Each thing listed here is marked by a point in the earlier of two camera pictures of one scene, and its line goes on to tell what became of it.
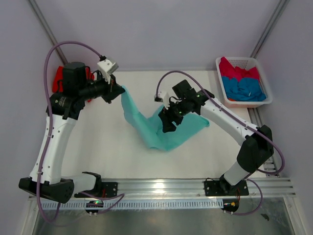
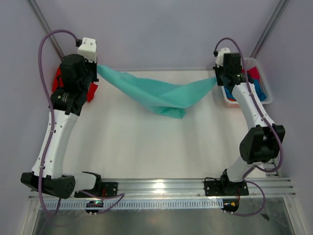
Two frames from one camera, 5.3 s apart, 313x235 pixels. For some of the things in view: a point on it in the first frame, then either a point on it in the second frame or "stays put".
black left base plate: (103, 189) stays put
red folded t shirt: (58, 81) stays put
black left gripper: (112, 89) to (94, 66)
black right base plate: (217, 188) stays put
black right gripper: (167, 117) to (220, 82)
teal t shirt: (152, 128) to (172, 99)
